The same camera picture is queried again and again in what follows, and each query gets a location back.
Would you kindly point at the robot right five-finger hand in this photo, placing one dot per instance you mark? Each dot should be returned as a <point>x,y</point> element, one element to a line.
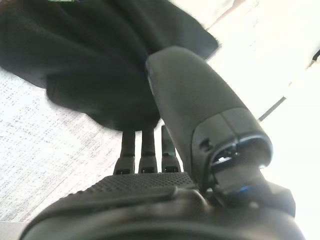
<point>195,100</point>

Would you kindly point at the black garment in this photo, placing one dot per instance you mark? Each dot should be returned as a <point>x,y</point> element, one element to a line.
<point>87,62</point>

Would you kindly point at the grey striped area rug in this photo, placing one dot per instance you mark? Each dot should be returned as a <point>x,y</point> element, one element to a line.
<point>45,155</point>

